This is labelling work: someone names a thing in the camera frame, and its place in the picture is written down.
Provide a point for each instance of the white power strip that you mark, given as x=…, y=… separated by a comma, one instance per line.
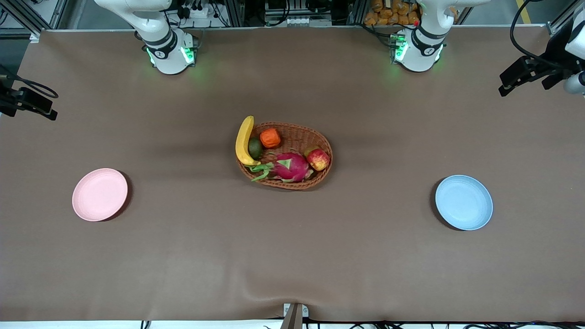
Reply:
x=199, y=12

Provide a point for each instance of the woven brown wicker basket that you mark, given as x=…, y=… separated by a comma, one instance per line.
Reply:
x=299, y=137

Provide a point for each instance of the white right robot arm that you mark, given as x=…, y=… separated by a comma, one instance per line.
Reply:
x=167, y=50

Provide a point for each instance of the grey metal table bracket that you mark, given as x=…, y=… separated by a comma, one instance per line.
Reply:
x=295, y=315

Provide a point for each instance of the bag of orange fruits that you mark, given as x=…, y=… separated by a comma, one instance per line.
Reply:
x=393, y=11

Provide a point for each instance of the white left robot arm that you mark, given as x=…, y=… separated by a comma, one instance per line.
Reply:
x=420, y=50

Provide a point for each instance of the dark green avocado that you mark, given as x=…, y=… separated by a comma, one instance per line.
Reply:
x=254, y=148

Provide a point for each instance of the yellow banana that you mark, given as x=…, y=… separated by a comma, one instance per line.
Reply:
x=243, y=141

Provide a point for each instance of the red yellow apple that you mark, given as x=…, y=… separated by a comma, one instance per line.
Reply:
x=318, y=159

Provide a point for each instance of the blue round plate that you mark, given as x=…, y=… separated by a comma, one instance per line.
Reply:
x=464, y=202

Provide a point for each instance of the brown table cloth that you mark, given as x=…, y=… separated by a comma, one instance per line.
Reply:
x=292, y=256

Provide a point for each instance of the pink round plate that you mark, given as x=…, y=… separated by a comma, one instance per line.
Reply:
x=99, y=194

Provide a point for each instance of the orange persimmon fruit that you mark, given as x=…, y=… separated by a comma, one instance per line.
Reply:
x=270, y=138

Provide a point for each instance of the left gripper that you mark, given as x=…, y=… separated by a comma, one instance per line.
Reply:
x=551, y=61

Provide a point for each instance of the brown kiwi fruit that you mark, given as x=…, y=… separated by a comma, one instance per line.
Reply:
x=310, y=149

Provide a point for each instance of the pink dragon fruit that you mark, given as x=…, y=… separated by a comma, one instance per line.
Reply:
x=290, y=167

